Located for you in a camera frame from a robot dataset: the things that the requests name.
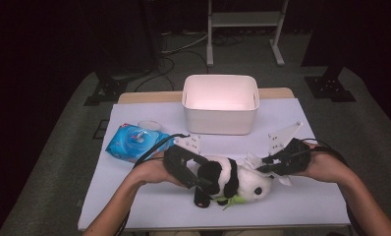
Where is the black floor bracket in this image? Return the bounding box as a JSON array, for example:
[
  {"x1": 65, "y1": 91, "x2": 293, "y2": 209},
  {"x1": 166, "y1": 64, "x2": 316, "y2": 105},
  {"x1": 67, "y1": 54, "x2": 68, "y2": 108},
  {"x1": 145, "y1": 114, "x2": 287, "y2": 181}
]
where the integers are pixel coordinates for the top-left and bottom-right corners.
[{"x1": 92, "y1": 119, "x2": 110, "y2": 141}]

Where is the black floor cable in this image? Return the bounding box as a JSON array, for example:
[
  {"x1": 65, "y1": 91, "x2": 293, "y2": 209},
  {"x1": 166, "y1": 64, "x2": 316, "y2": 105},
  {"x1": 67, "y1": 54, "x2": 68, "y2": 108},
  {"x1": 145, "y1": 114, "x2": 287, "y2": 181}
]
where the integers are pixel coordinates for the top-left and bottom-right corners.
[{"x1": 134, "y1": 54, "x2": 177, "y2": 92}]

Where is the white table sheet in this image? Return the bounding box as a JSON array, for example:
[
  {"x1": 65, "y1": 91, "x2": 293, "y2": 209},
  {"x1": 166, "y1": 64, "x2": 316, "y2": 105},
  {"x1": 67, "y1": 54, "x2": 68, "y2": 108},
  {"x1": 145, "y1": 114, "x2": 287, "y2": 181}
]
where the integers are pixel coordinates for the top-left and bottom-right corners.
[{"x1": 78, "y1": 97, "x2": 351, "y2": 232}]

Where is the panda plush toy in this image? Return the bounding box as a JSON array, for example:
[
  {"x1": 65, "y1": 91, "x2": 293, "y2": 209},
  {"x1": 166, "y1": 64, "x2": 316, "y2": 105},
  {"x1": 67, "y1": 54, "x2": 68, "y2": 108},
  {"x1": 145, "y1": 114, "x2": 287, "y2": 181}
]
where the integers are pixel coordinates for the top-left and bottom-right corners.
[{"x1": 193, "y1": 154, "x2": 273, "y2": 210}]

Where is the person's right hand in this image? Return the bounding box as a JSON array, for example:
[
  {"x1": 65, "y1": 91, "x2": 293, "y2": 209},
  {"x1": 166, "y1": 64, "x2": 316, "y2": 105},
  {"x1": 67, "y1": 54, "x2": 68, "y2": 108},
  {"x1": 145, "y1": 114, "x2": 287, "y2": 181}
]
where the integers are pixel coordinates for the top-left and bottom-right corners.
[{"x1": 301, "y1": 144, "x2": 349, "y2": 185}]

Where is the white wet wipe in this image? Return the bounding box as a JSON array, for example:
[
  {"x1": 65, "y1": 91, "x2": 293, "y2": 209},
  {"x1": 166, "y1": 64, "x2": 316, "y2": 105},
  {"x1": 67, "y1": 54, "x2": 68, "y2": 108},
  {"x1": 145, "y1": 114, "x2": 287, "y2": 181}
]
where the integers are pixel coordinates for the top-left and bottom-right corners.
[{"x1": 241, "y1": 150, "x2": 293, "y2": 187}]

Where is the blue wet wipes packet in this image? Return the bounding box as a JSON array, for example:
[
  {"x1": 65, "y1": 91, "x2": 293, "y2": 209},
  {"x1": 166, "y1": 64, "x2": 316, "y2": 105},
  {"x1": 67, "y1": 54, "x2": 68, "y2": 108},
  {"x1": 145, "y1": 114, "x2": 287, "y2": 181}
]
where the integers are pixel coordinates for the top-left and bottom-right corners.
[{"x1": 104, "y1": 120, "x2": 179, "y2": 164}]

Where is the black stand base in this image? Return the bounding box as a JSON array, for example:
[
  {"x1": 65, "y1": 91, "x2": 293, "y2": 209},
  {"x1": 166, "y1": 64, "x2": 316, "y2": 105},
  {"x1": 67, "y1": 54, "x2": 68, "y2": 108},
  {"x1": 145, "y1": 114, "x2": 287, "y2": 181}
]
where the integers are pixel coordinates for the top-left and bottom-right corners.
[
  {"x1": 84, "y1": 70, "x2": 130, "y2": 107},
  {"x1": 304, "y1": 64, "x2": 358, "y2": 103}
]

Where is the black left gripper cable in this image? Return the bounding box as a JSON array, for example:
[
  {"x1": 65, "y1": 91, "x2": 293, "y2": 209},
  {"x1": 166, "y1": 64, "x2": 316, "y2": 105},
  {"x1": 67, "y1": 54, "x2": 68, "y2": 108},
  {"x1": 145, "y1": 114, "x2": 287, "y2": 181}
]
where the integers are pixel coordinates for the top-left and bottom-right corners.
[{"x1": 114, "y1": 132, "x2": 191, "y2": 236}]

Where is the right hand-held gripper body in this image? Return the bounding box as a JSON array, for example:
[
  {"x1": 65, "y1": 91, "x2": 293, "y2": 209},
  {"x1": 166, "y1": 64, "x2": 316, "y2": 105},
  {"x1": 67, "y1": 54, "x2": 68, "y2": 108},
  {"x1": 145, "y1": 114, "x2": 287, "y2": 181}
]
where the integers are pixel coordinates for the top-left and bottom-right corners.
[{"x1": 267, "y1": 121, "x2": 313, "y2": 177}]

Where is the white plastic storage box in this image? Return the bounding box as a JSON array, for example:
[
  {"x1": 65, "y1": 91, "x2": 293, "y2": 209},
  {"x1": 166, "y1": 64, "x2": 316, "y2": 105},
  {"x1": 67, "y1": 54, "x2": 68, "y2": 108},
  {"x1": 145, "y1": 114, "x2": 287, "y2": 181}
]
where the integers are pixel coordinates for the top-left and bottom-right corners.
[{"x1": 181, "y1": 74, "x2": 260, "y2": 136}]

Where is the person's left hand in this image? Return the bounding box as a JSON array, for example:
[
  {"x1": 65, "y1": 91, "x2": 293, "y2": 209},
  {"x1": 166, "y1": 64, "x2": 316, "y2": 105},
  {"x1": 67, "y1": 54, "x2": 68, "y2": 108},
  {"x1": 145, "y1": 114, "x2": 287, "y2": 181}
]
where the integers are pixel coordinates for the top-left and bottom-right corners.
[{"x1": 131, "y1": 154, "x2": 186, "y2": 189}]

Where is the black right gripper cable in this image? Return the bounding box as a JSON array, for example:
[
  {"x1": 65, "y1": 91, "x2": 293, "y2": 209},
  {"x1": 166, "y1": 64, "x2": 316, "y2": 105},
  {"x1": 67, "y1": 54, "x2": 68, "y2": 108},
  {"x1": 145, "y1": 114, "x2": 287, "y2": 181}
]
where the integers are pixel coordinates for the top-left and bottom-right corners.
[{"x1": 300, "y1": 138, "x2": 350, "y2": 166}]

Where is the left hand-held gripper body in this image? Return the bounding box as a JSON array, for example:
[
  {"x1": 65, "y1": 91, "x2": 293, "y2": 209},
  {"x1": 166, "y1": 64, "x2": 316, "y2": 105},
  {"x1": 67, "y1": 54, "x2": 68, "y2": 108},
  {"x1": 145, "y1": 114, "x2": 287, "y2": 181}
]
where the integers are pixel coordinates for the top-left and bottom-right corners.
[{"x1": 163, "y1": 134, "x2": 201, "y2": 190}]

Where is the white floor cable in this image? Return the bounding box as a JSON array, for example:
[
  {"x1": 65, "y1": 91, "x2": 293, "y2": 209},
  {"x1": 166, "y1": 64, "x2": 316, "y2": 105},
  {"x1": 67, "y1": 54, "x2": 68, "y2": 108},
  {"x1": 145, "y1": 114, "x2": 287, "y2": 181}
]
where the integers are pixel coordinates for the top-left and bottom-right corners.
[{"x1": 160, "y1": 30, "x2": 209, "y2": 55}]

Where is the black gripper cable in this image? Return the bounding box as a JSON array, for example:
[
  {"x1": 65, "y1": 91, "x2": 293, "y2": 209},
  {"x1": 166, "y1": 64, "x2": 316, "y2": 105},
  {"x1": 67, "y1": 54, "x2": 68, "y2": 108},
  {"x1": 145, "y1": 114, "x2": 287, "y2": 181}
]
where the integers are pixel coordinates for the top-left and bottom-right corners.
[
  {"x1": 300, "y1": 138, "x2": 350, "y2": 166},
  {"x1": 114, "y1": 132, "x2": 191, "y2": 236}
]

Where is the white metal stand frame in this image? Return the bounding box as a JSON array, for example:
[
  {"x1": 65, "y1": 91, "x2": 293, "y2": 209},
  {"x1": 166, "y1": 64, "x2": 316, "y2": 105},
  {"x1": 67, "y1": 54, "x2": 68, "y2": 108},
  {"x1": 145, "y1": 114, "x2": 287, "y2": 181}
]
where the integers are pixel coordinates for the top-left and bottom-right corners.
[{"x1": 205, "y1": 0, "x2": 290, "y2": 68}]

